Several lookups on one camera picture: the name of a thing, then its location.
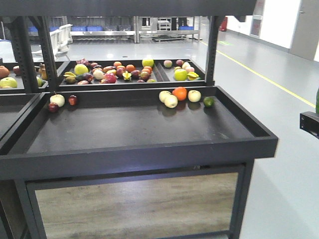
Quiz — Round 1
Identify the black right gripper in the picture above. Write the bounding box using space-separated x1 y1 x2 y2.
300 112 319 138

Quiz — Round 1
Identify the green lime front edge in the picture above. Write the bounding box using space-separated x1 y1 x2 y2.
316 88 319 114

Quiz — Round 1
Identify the black fruit display stand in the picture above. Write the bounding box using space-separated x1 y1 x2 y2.
0 0 278 239

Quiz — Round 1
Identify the red dragon fruit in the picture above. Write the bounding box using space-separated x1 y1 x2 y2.
76 58 90 66

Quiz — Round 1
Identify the green lime on tray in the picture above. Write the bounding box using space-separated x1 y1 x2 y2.
203 97 215 108

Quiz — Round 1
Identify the pale apple right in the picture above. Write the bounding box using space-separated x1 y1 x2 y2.
187 90 201 103

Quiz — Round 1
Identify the pale apple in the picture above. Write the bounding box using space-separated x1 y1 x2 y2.
187 90 201 103
159 91 171 103
164 95 178 109
49 94 65 107

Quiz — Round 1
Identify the yellow starfruit right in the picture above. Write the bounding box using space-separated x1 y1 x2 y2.
187 72 199 81

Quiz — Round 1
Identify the yellow starfruit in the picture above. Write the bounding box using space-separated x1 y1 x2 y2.
63 72 76 78
187 72 199 81
122 71 132 81

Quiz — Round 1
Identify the large orange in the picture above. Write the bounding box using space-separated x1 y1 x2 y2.
172 87 187 101

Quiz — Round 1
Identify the big green apple right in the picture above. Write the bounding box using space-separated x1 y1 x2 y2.
174 69 188 81

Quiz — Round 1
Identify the pale apple centre front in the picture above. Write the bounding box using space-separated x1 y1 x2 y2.
164 95 178 109

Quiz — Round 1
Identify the pale apple centre back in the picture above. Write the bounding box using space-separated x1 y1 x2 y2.
159 91 171 103

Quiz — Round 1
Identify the yellow-green pomelo back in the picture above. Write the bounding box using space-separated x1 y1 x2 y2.
142 58 155 68

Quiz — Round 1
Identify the yellow-green pomelo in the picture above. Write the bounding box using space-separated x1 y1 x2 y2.
74 64 89 75
142 58 155 68

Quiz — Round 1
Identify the yellow starfruit centre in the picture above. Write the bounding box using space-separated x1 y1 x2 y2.
122 71 132 81

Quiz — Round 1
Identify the large red apple centre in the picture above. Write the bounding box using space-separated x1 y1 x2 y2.
103 73 117 84

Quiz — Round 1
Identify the yellow-green pomelo left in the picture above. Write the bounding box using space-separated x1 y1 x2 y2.
74 64 89 75

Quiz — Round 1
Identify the dark red apple front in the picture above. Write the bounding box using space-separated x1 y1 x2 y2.
68 95 78 106

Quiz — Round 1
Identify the yellow starfruit left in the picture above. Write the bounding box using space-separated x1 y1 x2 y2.
63 72 76 78

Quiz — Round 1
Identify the pale apple front left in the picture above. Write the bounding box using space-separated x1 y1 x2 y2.
49 94 65 107

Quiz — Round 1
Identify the small red apple left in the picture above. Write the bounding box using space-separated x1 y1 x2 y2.
48 103 59 113

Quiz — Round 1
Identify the green apple far left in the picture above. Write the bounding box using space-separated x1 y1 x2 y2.
0 77 17 88

